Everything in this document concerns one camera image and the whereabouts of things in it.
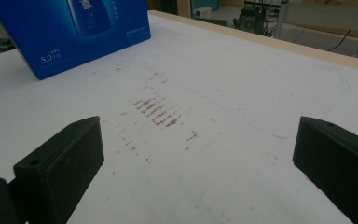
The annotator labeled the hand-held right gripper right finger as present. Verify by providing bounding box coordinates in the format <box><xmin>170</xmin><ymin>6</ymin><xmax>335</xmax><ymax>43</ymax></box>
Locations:
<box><xmin>292</xmin><ymin>116</ymin><xmax>358</xmax><ymax>224</ymax></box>

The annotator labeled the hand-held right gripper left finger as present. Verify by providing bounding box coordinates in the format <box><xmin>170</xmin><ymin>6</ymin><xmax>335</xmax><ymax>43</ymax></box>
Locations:
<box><xmin>12</xmin><ymin>115</ymin><xmax>105</xmax><ymax>224</ymax></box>

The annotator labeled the blue cardboard box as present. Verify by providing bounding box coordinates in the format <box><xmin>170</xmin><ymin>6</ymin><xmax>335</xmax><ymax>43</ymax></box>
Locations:
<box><xmin>0</xmin><ymin>0</ymin><xmax>152</xmax><ymax>81</ymax></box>

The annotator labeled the white table mat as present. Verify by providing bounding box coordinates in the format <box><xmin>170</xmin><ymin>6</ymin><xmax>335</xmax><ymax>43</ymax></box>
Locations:
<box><xmin>0</xmin><ymin>12</ymin><xmax>358</xmax><ymax>224</ymax></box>

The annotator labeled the white desk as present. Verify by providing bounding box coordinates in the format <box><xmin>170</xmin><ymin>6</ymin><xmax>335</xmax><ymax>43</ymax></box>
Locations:
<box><xmin>273</xmin><ymin>1</ymin><xmax>358</xmax><ymax>61</ymax></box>

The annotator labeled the black computer tower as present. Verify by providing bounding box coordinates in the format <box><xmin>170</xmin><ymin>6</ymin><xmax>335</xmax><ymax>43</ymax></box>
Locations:
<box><xmin>232</xmin><ymin>5</ymin><xmax>268</xmax><ymax>35</ymax></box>

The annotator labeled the small white box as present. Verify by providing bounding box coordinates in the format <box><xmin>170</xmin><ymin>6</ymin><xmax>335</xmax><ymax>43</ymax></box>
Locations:
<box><xmin>192</xmin><ymin>7</ymin><xmax>213</xmax><ymax>21</ymax></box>

